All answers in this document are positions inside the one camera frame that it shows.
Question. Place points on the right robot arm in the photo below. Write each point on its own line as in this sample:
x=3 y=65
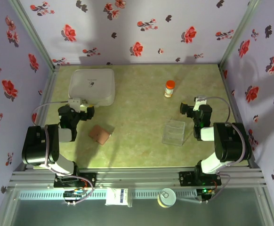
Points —
x=231 y=143

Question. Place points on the orange cap pill bottle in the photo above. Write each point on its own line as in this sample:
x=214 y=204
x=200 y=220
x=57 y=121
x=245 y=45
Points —
x=169 y=88

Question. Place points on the white pill case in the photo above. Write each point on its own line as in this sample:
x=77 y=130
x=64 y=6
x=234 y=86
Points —
x=92 y=82

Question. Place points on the white paper packet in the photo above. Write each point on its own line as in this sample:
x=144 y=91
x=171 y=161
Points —
x=114 y=196

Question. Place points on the tin can with pull tab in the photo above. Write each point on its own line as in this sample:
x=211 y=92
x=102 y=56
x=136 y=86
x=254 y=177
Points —
x=166 y=197

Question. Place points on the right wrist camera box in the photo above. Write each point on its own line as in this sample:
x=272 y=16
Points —
x=199 y=101

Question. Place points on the aluminium side rail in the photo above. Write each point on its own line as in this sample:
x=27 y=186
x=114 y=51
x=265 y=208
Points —
x=48 y=89
x=226 y=82

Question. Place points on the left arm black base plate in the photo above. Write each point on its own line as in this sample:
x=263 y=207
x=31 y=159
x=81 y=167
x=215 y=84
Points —
x=90 y=179

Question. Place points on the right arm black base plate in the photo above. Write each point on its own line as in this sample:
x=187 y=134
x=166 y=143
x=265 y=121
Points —
x=186 y=179

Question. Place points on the aluminium frame cross rail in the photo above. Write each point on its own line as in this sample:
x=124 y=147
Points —
x=137 y=177

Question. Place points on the aluminium corner post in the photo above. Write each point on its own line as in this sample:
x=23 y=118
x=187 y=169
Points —
x=237 y=35
x=35 y=35

